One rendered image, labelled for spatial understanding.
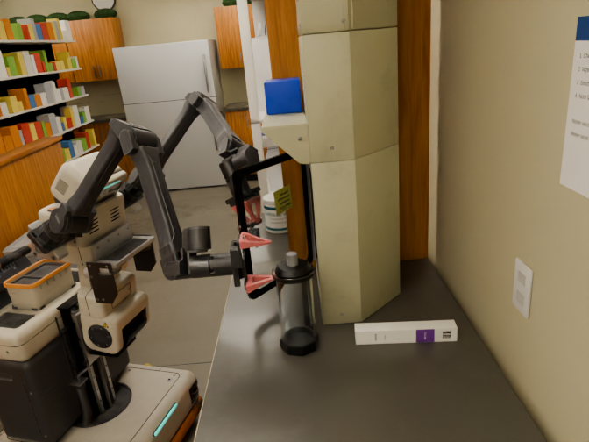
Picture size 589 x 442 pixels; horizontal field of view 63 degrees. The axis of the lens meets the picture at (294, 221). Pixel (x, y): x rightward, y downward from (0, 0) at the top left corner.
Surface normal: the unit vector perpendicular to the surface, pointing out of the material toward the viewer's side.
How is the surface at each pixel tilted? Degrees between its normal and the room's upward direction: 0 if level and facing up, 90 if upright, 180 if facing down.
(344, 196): 90
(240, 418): 0
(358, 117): 90
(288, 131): 90
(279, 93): 90
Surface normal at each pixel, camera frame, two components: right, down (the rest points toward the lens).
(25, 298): -0.27, 0.40
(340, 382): -0.08, -0.93
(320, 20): 0.11, 0.34
